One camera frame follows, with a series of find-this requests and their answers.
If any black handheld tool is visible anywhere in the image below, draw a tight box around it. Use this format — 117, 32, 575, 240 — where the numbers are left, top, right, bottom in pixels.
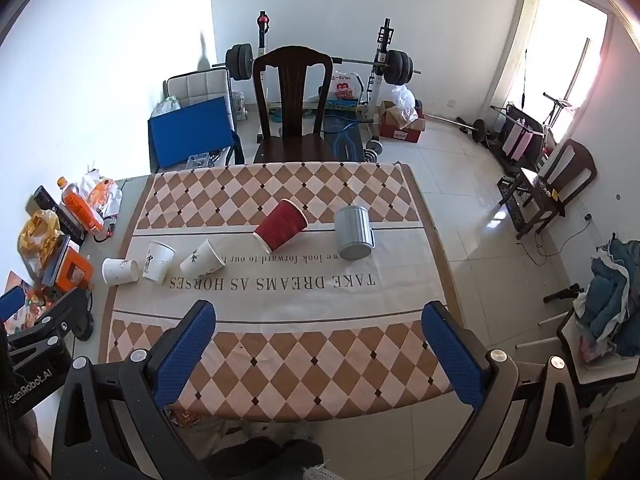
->
543, 284, 586, 304

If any clear plastic bag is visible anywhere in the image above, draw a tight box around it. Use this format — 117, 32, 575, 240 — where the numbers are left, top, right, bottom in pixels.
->
150, 95, 181, 120

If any long black box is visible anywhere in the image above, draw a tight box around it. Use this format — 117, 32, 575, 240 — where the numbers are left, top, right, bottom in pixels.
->
25, 185, 88, 247

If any barbell with black plates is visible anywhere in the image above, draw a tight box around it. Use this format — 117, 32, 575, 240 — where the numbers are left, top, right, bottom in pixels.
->
211, 44, 422, 86

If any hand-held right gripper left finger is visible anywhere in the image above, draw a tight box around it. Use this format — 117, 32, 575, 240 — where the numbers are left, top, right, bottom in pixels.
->
51, 300, 217, 480

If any white padded chair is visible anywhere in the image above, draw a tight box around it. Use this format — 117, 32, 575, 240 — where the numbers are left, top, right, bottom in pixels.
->
165, 67, 236, 111

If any white orange crumpled wrapper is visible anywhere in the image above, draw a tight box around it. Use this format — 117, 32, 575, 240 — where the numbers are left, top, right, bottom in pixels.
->
80, 169, 123, 221

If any white printed plastic bag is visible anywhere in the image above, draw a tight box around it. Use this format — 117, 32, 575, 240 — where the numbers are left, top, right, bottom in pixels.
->
327, 71, 365, 103

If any grey metal mug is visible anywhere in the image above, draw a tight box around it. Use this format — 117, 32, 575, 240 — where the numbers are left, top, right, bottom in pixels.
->
333, 205, 376, 261

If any red paper cup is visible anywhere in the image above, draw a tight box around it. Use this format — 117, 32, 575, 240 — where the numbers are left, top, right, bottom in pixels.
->
254, 198, 309, 254

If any red cardboard box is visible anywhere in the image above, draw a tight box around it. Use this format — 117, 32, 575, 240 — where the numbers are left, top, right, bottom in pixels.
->
378, 101, 426, 145

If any blue board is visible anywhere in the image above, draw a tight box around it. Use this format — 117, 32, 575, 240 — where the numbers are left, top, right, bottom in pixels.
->
148, 96, 236, 173

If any barbell with small plates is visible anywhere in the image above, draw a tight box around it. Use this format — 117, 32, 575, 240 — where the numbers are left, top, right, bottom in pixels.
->
425, 114, 493, 148

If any orange drink bottle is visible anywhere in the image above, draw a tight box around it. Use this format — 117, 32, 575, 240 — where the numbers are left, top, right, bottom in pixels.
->
56, 176, 105, 233

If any brown checked tablecloth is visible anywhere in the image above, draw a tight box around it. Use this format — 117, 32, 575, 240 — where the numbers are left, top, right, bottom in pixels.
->
97, 161, 463, 423

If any dark wooden chair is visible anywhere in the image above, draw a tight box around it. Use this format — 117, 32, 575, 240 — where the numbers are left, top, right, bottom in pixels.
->
498, 139, 597, 240
251, 45, 335, 164

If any pile of blue clothes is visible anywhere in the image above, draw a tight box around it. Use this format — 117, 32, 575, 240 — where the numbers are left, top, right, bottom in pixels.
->
574, 237, 640, 361

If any white barbell rack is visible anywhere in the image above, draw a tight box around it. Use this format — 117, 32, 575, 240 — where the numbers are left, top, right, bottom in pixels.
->
252, 10, 396, 141

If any metal stand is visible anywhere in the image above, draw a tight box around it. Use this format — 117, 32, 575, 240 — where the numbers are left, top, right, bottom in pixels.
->
542, 92, 581, 131

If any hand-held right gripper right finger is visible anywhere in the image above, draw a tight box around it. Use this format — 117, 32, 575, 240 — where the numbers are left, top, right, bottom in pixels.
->
421, 301, 587, 480

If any white seat chair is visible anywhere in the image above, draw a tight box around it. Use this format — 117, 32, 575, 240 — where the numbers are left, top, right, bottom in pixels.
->
517, 307, 640, 401

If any white crumpled plastic bag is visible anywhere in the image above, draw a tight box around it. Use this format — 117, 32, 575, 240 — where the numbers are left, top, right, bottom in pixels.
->
387, 84, 419, 126

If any plain white paper cup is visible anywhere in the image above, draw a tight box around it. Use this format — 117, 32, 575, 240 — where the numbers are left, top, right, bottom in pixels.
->
102, 258, 140, 287

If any colourful printed packet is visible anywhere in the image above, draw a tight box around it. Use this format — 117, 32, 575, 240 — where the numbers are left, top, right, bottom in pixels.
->
5, 270, 51, 331

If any orange box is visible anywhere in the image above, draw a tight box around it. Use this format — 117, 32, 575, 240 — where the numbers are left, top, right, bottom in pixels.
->
42, 235, 95, 293

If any blue weight bench pad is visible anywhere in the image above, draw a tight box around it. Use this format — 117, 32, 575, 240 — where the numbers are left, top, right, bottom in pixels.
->
320, 115, 366, 162

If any white paper cup dark print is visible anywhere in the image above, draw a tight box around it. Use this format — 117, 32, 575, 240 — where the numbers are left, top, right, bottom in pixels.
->
142, 241, 176, 282

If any yellow plastic bag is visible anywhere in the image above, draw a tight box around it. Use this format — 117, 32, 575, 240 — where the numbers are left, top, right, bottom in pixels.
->
18, 209, 63, 281

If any white paper cup bamboo print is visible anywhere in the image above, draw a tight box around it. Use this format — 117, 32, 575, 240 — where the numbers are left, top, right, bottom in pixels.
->
179, 239, 226, 279

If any white door frame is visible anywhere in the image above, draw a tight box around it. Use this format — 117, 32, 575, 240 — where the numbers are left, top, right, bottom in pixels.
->
487, 0, 615, 161

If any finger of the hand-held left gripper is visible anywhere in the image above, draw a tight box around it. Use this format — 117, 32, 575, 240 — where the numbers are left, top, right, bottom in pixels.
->
7, 287, 95, 361
0, 287, 27, 325

